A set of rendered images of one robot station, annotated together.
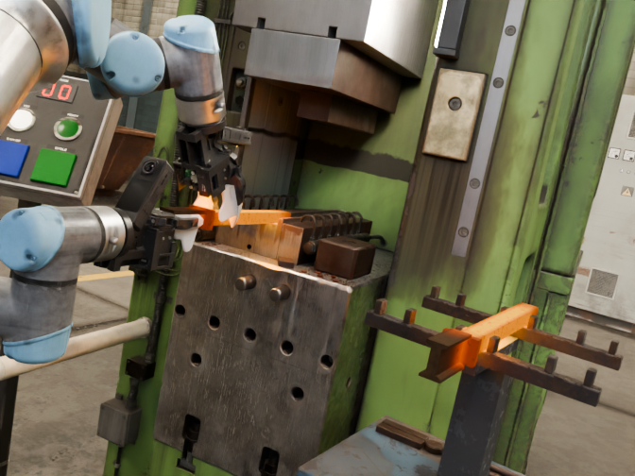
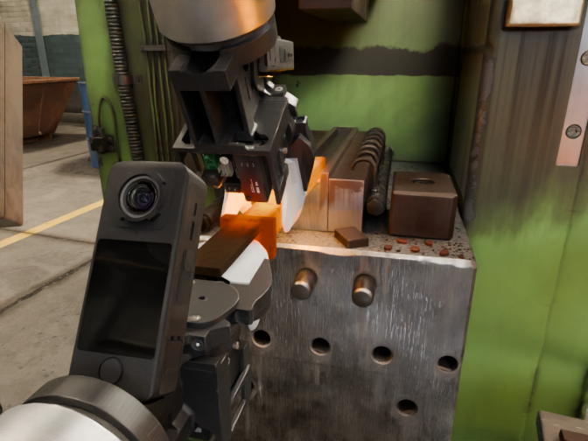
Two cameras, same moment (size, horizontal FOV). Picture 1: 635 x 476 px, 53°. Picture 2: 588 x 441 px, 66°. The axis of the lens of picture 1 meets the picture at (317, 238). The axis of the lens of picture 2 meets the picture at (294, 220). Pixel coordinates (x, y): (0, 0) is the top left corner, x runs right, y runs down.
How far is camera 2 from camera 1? 74 cm
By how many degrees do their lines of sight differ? 15
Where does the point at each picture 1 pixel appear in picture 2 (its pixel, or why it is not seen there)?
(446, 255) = (549, 168)
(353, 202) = (346, 113)
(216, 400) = (288, 428)
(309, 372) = (422, 380)
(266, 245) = (307, 213)
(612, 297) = not seen: hidden behind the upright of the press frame
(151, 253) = (214, 419)
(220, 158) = (274, 111)
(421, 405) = (526, 351)
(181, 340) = not seen: hidden behind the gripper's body
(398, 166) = (395, 59)
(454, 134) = not seen: outside the picture
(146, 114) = (58, 61)
